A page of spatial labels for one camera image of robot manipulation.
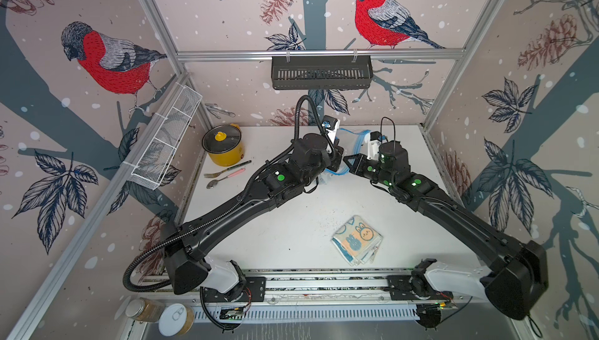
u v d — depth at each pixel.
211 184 1.00
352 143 0.74
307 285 0.76
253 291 0.73
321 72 1.04
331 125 0.55
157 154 0.86
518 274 0.38
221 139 1.01
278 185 0.47
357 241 0.82
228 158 1.04
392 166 0.57
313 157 0.48
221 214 0.42
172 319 0.65
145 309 0.63
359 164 0.66
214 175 1.01
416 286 0.67
